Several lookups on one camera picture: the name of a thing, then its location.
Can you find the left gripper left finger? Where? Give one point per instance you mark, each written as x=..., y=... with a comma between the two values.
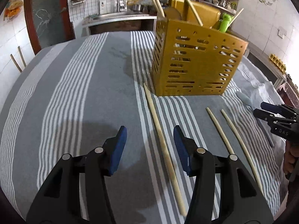
x=58, y=199

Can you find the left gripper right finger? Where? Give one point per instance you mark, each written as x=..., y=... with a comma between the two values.
x=241, y=199

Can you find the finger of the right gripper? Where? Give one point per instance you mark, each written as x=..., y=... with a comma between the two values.
x=263, y=115
x=269, y=107

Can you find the light blue plastic spoon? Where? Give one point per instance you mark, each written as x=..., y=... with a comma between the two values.
x=247, y=101

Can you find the green handled fork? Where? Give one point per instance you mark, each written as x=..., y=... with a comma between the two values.
x=225, y=23

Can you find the thin white chopstick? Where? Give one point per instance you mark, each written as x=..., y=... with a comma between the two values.
x=236, y=16

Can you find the black handled metal spoon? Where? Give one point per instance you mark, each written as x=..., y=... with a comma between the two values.
x=172, y=13

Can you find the steel kitchen sink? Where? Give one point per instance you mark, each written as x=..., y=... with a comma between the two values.
x=125, y=14

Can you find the person right hand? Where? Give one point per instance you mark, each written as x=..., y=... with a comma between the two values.
x=290, y=156

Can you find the counter cabinet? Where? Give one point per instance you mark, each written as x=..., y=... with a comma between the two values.
x=261, y=61

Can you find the yellow egg tray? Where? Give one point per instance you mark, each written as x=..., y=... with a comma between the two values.
x=278, y=63

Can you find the yellow perforated utensil holder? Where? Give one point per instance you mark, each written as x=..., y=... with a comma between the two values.
x=190, y=59

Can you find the grey striped tablecloth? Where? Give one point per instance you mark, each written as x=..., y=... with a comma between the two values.
x=75, y=95

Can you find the dark glass wooden door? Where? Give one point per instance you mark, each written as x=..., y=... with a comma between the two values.
x=48, y=23

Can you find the white soap bottle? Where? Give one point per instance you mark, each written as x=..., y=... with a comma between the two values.
x=102, y=7

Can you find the hanging orange bag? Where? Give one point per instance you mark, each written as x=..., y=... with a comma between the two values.
x=12, y=9

